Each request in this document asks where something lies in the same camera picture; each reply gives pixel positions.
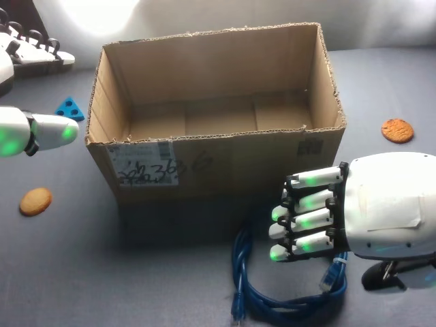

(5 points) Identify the tan round cookie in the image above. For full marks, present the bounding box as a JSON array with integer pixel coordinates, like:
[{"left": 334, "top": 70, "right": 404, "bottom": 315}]
[{"left": 18, "top": 187, "right": 54, "bottom": 217}]

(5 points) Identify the blue triangle block with holes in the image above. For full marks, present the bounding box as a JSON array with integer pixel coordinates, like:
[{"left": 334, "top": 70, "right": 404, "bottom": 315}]
[{"left": 54, "top": 96, "right": 85, "bottom": 123}]

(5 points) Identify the white fabric backdrop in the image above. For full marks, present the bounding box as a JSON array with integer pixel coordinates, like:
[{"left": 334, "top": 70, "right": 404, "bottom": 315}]
[{"left": 32, "top": 0, "right": 436, "bottom": 74}]

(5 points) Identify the blue cable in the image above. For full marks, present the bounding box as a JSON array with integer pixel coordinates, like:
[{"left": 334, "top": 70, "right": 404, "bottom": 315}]
[{"left": 230, "top": 225, "right": 349, "bottom": 324}]

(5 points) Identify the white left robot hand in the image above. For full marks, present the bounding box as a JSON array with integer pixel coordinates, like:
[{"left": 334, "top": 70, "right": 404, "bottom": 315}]
[{"left": 0, "top": 8, "right": 80, "bottom": 158}]

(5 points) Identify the grey table cloth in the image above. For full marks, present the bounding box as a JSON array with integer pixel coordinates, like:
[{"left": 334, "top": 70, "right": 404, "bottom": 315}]
[{"left": 0, "top": 47, "right": 436, "bottom": 327}]

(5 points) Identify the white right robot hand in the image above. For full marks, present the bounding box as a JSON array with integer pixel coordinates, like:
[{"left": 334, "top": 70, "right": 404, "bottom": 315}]
[{"left": 268, "top": 151, "right": 436, "bottom": 292}]

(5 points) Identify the orange cookie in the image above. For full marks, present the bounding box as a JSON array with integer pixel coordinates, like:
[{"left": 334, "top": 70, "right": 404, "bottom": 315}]
[{"left": 380, "top": 118, "right": 415, "bottom": 145}]

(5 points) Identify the open cardboard box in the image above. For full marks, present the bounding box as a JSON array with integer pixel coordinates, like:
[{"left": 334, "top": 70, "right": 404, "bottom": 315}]
[{"left": 84, "top": 22, "right": 347, "bottom": 205}]

